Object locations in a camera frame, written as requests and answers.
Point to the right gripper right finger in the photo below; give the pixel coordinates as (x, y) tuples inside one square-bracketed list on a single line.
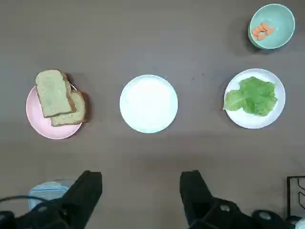
[(195, 195)]

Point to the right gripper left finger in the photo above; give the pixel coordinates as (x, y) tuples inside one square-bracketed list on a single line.
[(81, 195)]

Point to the green lettuce leaf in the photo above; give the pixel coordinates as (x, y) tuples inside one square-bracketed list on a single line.
[(255, 97)]

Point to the pale green bowl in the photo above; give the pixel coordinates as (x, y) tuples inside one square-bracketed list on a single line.
[(278, 19)]

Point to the orange carrot slice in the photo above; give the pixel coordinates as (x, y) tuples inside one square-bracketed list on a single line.
[(269, 31), (264, 25), (259, 35)]

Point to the pink round plate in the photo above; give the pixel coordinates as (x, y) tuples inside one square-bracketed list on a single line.
[(40, 119)]

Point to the brown bread slice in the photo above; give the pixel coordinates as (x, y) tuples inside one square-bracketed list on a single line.
[(76, 112), (54, 93)]

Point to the white round plate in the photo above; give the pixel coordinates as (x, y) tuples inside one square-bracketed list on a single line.
[(149, 103), (257, 121)]

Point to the clear plastic container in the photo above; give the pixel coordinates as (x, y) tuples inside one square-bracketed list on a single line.
[(45, 190)]

